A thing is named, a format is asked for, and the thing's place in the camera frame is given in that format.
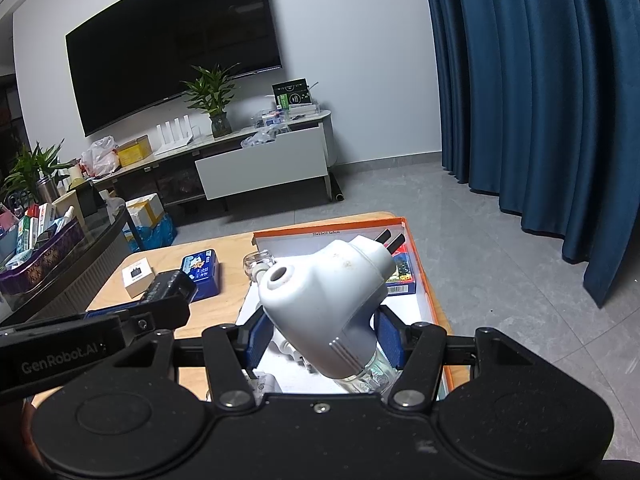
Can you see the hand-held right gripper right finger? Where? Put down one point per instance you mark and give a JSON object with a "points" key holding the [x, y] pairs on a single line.
{"points": [[390, 340]]}

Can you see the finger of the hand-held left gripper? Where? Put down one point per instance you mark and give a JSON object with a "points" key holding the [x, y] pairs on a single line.
{"points": [[160, 315]]}

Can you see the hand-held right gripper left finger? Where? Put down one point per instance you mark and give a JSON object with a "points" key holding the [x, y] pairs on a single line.
{"points": [[257, 342]]}

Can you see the black rectangular adapter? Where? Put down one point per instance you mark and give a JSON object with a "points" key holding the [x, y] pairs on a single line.
{"points": [[170, 285]]}

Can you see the white plug-in repellent heater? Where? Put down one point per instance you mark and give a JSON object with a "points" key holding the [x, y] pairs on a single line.
{"points": [[290, 352]]}

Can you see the white repellent heater with bottle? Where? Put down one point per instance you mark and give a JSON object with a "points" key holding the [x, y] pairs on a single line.
{"points": [[320, 300]]}

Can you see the shallow orange cardboard box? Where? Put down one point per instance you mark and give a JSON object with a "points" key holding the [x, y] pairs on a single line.
{"points": [[300, 245]]}

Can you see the white charger plug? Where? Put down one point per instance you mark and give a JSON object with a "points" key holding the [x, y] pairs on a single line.
{"points": [[262, 382]]}

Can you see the white charger box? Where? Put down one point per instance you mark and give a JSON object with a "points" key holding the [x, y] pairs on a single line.
{"points": [[137, 275]]}

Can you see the blue cartoon tissue pack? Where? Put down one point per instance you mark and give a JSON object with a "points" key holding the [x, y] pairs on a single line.
{"points": [[200, 270]]}

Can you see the tiger print card pack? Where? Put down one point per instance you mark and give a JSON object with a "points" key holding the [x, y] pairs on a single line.
{"points": [[400, 272]]}

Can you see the blue plastic bag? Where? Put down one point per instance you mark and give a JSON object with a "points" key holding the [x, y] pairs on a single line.
{"points": [[155, 235]]}

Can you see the small clear plastic bottle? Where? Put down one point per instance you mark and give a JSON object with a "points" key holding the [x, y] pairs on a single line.
{"points": [[257, 260]]}

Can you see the black oval side table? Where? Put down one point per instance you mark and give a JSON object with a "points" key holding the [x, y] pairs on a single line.
{"points": [[90, 265]]}

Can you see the purple patterned tray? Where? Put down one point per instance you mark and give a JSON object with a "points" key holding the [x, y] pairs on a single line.
{"points": [[45, 265]]}

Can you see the white and yellow carton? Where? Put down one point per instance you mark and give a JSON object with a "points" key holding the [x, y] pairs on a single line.
{"points": [[145, 210]]}

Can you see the black desktop box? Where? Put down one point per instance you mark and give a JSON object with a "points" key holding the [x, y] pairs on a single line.
{"points": [[89, 200]]}

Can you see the yellow cardboard box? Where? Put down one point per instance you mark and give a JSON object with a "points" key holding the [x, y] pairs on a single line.
{"points": [[134, 151]]}

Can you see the white plastic bag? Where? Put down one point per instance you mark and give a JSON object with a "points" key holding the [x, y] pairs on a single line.
{"points": [[100, 157]]}

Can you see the white cabinet drawer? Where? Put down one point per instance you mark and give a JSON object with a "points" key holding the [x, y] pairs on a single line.
{"points": [[260, 165]]}

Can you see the white router with antennas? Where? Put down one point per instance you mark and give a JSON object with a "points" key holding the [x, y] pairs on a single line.
{"points": [[172, 137]]}

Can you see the leafy plant in metal pot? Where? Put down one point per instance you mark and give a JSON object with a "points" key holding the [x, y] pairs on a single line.
{"points": [[35, 170]]}

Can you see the clear plastic bag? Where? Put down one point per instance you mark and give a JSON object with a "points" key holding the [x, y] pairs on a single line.
{"points": [[262, 137]]}

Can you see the white television cabinet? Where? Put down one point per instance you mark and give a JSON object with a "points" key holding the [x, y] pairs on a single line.
{"points": [[330, 135]]}

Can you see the clear plastic storage box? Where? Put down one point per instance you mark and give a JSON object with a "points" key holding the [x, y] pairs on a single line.
{"points": [[267, 119]]}

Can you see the green plant in glass vase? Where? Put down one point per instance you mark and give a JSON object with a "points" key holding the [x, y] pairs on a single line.
{"points": [[212, 92]]}

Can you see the flat white boxes stack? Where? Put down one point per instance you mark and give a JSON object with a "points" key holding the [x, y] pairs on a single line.
{"points": [[304, 108]]}

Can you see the black and green box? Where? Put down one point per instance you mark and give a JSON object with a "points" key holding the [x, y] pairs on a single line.
{"points": [[292, 92]]}

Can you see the blue curtain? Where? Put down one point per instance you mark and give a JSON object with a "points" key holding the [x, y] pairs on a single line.
{"points": [[540, 85]]}

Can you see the black wall television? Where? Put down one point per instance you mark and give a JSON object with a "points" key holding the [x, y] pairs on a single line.
{"points": [[170, 35]]}

